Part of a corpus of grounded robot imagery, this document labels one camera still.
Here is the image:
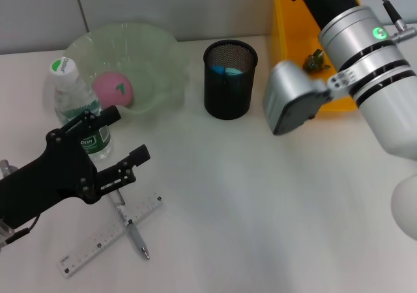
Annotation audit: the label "clear water bottle green label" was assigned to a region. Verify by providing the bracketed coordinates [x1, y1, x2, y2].
[48, 57, 115, 163]

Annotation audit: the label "green plastic wrapper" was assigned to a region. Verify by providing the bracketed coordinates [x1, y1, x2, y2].
[304, 48, 332, 75]

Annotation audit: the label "black mesh pen cup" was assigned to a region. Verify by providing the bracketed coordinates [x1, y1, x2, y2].
[203, 40, 259, 121]

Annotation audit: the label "pink peach ball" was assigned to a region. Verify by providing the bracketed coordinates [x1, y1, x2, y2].
[93, 71, 135, 109]

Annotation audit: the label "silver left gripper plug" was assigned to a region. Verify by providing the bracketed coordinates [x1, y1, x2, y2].
[0, 159, 18, 177]

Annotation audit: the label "translucent green glass fruit plate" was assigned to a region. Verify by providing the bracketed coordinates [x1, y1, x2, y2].
[63, 21, 192, 115]

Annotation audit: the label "clear plastic ruler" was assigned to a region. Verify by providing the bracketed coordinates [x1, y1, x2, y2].
[57, 191, 166, 279]

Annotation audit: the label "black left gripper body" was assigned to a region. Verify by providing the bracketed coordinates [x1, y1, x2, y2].
[0, 128, 99, 229]

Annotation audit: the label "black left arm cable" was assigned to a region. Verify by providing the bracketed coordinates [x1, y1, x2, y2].
[0, 213, 42, 249]

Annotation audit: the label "yellow plastic storage bin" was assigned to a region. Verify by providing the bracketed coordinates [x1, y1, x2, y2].
[272, 0, 361, 113]

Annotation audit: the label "blue scissors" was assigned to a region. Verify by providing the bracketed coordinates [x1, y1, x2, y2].
[210, 64, 244, 77]

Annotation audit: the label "silver ballpoint pen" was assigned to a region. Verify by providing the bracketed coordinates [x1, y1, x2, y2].
[109, 190, 151, 260]

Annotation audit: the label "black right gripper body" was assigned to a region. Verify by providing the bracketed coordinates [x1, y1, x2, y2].
[285, 0, 359, 32]

